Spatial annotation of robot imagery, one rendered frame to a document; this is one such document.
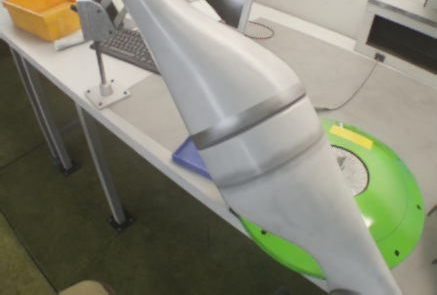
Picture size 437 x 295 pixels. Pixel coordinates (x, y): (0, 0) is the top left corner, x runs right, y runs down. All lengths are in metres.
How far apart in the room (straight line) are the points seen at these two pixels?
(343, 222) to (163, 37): 0.18
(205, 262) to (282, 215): 1.37
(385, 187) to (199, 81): 0.37
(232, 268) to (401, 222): 1.16
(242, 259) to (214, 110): 1.42
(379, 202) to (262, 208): 0.30
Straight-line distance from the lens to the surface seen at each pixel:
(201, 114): 0.21
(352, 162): 0.53
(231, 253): 1.61
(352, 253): 0.27
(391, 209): 0.50
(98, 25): 0.78
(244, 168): 0.21
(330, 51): 1.20
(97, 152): 1.31
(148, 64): 1.00
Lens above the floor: 1.45
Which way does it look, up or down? 43 degrees down
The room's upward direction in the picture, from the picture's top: 3 degrees clockwise
